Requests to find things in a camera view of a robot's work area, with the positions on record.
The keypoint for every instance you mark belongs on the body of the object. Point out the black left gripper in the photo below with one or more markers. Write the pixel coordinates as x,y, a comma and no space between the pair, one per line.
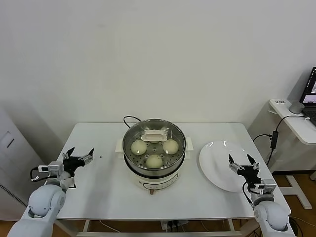
71,165

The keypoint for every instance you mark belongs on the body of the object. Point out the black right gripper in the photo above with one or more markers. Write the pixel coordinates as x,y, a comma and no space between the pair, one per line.
250,174

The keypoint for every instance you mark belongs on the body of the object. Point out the cream steamed baozi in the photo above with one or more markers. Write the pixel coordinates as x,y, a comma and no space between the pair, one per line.
155,142
138,147
154,162
170,146

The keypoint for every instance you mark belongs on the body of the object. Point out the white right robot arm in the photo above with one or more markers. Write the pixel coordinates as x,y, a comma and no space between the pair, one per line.
271,214

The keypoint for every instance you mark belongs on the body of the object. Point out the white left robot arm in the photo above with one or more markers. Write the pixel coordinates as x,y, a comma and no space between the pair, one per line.
44,200

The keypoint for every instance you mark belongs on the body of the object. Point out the white round plate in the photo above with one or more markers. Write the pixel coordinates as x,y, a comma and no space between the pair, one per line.
217,160

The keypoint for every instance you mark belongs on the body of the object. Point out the dark usb hub adapter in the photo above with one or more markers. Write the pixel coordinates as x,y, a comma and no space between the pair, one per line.
274,140

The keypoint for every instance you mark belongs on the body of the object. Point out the white cabinet with vent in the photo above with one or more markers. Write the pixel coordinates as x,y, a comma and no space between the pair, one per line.
14,153

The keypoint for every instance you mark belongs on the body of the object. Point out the grey round puck speaker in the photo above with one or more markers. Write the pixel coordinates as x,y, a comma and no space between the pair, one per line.
297,107

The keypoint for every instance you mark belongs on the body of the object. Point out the white power strip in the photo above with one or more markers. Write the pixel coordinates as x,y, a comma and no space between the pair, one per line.
172,225

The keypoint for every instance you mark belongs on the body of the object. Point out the dark open laptop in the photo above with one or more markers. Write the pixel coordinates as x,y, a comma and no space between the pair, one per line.
309,86

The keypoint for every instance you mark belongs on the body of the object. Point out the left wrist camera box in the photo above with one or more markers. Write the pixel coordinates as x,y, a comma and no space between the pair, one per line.
53,168

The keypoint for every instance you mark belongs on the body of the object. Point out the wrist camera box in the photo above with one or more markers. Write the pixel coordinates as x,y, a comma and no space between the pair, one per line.
267,187
53,168

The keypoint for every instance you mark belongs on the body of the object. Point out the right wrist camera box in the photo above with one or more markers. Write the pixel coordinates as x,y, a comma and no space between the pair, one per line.
267,187

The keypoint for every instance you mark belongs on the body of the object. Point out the white table frame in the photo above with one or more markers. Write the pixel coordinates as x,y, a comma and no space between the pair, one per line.
85,227

